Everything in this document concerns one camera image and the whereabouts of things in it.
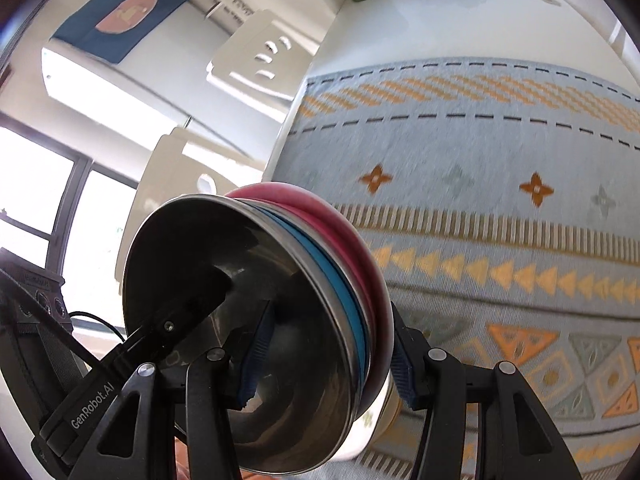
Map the blue cloth with orange patch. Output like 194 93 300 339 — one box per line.
52 0 193 63

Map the small hexagonal tree print plate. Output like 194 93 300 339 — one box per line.
345 380 403 463

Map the pink steel bowl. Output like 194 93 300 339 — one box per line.
225 182 396 418

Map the patterned woven table mat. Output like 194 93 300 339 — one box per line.
272 57 640 480

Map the large window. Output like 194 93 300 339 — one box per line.
0 127 143 341

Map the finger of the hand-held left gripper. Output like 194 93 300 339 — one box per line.
122 266 237 362

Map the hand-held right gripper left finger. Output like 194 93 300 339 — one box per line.
67 305 276 480

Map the white refrigerator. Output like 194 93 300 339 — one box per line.
40 0 331 161

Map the black cable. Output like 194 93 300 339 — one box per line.
67 311 127 343

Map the white chair with oval holes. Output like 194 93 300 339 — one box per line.
206 10 321 123
115 127 271 281

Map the blue steel bowl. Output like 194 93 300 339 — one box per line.
121 192 373 476

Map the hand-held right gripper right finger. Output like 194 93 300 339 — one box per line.
390 305 583 480

